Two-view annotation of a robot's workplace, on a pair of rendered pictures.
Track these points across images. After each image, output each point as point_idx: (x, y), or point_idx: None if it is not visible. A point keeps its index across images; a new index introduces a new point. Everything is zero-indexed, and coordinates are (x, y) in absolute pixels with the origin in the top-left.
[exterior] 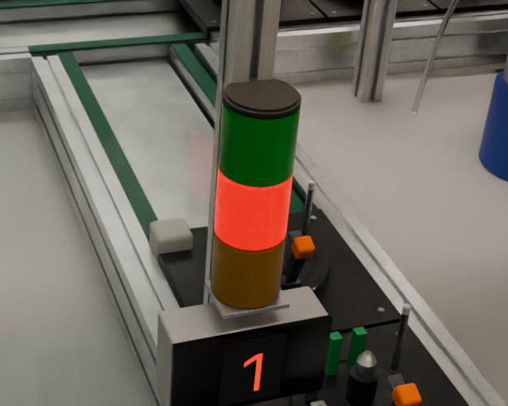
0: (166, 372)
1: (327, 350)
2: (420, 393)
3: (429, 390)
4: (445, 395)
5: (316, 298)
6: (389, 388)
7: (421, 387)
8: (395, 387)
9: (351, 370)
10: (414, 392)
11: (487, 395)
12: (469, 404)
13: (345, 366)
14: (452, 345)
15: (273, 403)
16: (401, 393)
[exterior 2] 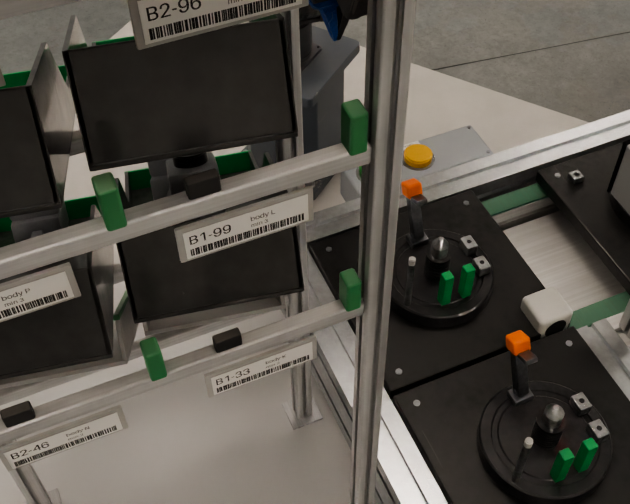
0: None
1: (616, 163)
2: (487, 449)
3: (473, 482)
4: (457, 477)
5: None
6: (518, 451)
7: (481, 486)
8: (528, 351)
9: (563, 420)
10: (513, 336)
11: (411, 496)
12: (430, 481)
13: (565, 477)
14: None
15: (622, 446)
16: (524, 334)
